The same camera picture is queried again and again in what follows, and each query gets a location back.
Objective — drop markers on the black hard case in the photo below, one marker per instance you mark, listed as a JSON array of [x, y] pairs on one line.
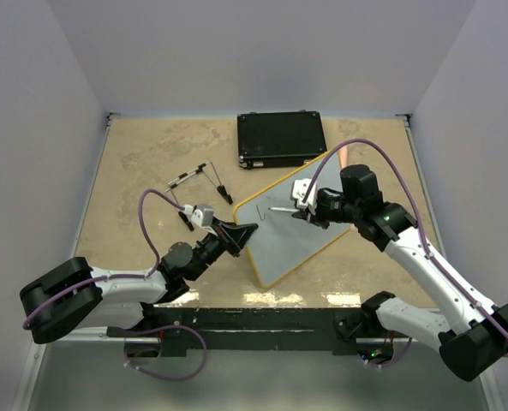
[[279, 139]]

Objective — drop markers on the red white marker pen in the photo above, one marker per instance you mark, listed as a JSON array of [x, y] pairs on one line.
[[282, 209]]

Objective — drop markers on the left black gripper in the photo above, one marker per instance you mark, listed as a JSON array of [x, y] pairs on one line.
[[232, 236]]

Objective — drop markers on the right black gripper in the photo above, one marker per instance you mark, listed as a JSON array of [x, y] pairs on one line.
[[316, 218]]

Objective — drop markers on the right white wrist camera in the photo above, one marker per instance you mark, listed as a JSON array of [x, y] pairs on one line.
[[303, 189]]

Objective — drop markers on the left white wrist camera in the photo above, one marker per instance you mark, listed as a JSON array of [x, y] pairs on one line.
[[200, 215]]

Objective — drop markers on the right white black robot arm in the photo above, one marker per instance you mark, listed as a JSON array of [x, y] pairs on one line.
[[470, 332]]

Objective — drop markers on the pink microphone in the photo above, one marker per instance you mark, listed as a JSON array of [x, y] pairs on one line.
[[343, 156]]

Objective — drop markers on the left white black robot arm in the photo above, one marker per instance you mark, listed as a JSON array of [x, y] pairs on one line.
[[75, 295]]

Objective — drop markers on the aluminium frame rails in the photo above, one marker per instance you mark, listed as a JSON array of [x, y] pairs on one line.
[[469, 331]]

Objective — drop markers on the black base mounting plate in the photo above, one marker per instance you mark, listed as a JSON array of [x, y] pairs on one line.
[[340, 331]]

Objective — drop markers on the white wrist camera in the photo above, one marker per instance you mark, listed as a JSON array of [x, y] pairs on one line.
[[303, 189], [200, 215]]

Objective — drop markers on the yellow framed whiteboard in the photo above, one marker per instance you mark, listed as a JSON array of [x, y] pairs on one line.
[[282, 243]]

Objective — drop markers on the wire whiteboard stand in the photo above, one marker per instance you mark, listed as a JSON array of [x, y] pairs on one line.
[[202, 184]]

